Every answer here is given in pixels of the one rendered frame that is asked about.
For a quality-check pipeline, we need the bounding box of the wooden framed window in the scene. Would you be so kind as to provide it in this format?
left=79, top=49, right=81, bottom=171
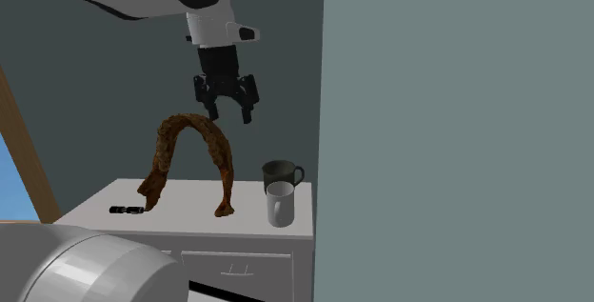
left=0, top=66, right=63, bottom=225

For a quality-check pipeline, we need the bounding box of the dark grey mug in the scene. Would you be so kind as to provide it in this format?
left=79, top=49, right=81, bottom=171
left=261, top=160, right=306, bottom=195

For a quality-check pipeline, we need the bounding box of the white drawer cabinet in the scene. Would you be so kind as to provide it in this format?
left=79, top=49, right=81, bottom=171
left=54, top=178, right=316, bottom=302

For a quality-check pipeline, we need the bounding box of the small black cylinder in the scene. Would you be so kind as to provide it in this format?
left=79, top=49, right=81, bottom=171
left=109, top=205, right=146, bottom=215

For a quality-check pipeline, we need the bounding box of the brown arch-shaped object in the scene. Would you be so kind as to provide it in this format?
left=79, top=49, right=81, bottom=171
left=137, top=112, right=235, bottom=218

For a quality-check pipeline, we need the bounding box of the white mug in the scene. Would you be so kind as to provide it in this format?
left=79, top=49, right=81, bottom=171
left=266, top=181, right=296, bottom=229

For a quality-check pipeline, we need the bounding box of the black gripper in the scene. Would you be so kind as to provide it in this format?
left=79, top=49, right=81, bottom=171
left=193, top=44, right=261, bottom=125

